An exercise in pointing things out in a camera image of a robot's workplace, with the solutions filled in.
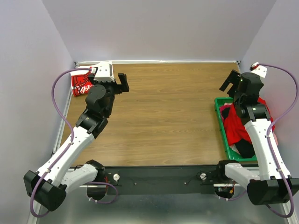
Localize plain red t shirt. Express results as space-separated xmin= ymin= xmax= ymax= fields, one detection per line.
xmin=224 ymin=98 xmax=274 ymax=147

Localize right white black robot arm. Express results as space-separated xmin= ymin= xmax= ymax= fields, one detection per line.
xmin=215 ymin=70 xmax=299 ymax=205

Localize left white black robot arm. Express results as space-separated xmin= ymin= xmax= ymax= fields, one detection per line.
xmin=23 ymin=73 xmax=129 ymax=217

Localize green plastic bin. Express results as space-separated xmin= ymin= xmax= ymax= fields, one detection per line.
xmin=214 ymin=97 xmax=257 ymax=162

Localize folded red white printed shirt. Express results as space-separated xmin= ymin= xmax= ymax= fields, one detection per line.
xmin=70 ymin=65 xmax=93 ymax=97

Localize light pink shirt in bin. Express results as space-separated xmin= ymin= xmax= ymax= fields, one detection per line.
xmin=273 ymin=133 xmax=278 ymax=146

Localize black shirt in bin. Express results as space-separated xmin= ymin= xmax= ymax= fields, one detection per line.
xmin=221 ymin=108 xmax=256 ymax=159

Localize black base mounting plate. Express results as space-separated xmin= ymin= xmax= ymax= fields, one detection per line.
xmin=105 ymin=165 xmax=233 ymax=195

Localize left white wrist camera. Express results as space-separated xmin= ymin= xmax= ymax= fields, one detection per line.
xmin=91 ymin=61 xmax=115 ymax=82

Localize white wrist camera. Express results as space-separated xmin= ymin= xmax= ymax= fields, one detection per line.
xmin=91 ymin=61 xmax=115 ymax=82
xmin=249 ymin=62 xmax=267 ymax=78

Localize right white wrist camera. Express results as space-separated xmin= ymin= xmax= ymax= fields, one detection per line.
xmin=249 ymin=62 xmax=267 ymax=78

